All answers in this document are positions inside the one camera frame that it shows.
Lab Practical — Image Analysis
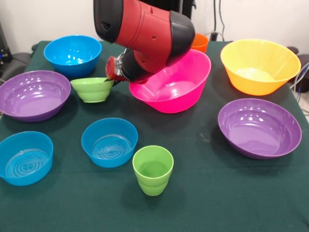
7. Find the blue bowl with ringed bottom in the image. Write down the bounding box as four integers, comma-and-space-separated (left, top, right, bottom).
81, 117, 139, 169
0, 131, 54, 187

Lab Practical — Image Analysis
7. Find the deep smooth blue bowl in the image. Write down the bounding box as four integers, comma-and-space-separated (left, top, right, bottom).
43, 35, 102, 78

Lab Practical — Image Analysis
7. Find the yellow-orange bowl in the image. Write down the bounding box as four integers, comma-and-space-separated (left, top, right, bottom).
220, 39, 302, 96

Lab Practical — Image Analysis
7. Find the dark green tablecloth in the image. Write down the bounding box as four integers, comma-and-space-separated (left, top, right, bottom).
0, 40, 309, 232

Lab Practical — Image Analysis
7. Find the pink bowl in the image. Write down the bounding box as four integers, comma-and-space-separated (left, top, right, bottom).
129, 49, 212, 114

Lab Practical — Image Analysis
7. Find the green cup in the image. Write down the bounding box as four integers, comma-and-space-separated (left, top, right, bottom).
132, 145, 174, 196

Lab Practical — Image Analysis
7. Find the black plug with grey cable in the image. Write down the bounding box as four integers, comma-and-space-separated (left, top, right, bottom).
204, 30, 224, 42

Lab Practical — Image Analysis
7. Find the purple bowl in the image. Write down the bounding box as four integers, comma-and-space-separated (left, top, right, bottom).
217, 98, 302, 160
0, 70, 72, 123

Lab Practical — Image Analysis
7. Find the black rounded seat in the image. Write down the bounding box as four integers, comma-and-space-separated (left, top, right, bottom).
4, 51, 32, 80

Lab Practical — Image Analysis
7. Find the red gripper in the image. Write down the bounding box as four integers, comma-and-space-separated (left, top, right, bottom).
103, 56, 124, 88

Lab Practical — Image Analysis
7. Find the orange cup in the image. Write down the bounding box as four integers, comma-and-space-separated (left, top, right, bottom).
192, 33, 209, 54

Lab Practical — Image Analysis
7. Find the black equipment rack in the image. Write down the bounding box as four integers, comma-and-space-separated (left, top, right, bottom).
0, 23, 12, 73

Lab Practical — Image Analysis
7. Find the light blue cable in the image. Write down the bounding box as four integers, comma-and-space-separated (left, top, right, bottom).
291, 61, 309, 94

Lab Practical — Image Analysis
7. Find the small green bowl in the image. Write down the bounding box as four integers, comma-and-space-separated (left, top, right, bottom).
70, 77, 114, 103

